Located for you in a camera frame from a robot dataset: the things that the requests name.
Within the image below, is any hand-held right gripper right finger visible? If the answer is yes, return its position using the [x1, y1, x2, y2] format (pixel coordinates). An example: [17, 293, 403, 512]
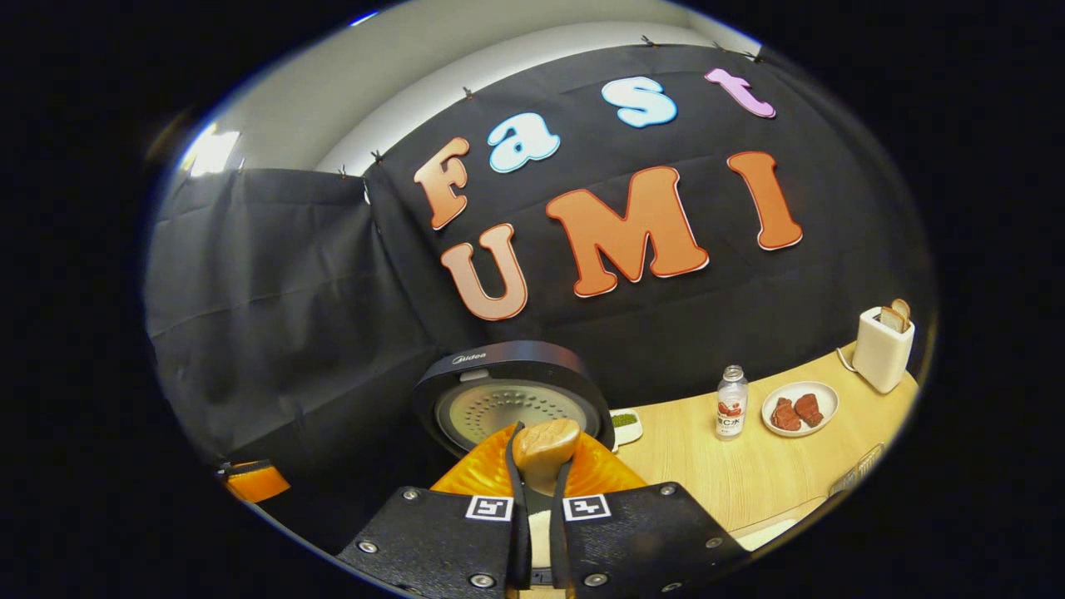
[545, 428, 750, 597]

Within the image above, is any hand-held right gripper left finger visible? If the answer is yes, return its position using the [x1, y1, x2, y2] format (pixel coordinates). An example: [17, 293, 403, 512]
[337, 422, 534, 597]

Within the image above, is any wooden spoon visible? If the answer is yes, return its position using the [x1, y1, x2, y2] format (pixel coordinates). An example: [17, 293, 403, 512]
[510, 418, 582, 500]

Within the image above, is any dark grey rice cooker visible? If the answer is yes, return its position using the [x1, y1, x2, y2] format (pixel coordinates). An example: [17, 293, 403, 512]
[414, 339, 617, 467]

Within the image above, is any metal wire chopstick holder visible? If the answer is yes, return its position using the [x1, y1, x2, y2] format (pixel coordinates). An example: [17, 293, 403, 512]
[828, 443, 884, 498]

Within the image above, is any small clear bottle red label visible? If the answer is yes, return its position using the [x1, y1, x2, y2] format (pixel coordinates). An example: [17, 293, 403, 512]
[716, 364, 749, 440]

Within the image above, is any white round plate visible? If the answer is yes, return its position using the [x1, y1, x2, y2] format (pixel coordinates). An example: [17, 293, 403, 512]
[761, 381, 840, 438]

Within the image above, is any white toaster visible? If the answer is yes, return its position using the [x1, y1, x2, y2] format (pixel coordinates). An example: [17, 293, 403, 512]
[852, 306, 916, 394]

